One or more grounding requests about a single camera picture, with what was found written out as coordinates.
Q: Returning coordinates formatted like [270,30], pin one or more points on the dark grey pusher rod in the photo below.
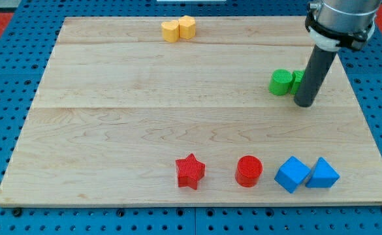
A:
[316,70]

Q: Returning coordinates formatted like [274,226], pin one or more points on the yellow hexagon block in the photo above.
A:
[187,27]

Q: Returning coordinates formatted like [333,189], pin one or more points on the red star block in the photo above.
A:
[189,171]

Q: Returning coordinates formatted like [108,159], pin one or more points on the blue triangle block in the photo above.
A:
[323,175]

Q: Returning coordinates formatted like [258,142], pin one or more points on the red cylinder block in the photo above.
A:
[248,171]

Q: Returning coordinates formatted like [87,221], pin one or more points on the green block behind rod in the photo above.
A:
[297,78]

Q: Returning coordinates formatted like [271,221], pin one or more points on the yellow heart block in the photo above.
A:
[170,31]

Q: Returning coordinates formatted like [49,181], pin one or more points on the blue cube block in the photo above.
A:
[291,174]

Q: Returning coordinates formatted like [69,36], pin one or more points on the wooden board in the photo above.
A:
[117,105]

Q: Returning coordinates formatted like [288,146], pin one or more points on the green circle block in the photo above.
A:
[280,83]

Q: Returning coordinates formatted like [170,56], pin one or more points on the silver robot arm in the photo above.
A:
[335,24]

